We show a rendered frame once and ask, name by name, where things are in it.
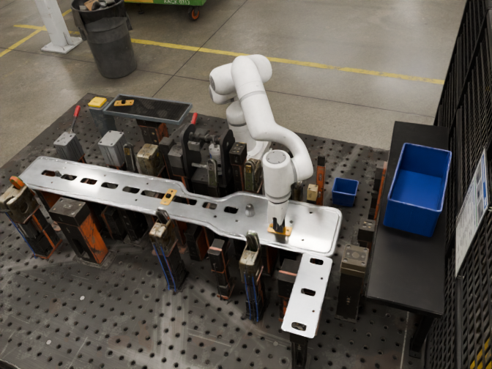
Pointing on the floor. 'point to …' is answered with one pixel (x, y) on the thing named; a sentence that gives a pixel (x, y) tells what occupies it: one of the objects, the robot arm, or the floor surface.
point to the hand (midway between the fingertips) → (280, 225)
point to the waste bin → (106, 34)
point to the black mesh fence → (460, 71)
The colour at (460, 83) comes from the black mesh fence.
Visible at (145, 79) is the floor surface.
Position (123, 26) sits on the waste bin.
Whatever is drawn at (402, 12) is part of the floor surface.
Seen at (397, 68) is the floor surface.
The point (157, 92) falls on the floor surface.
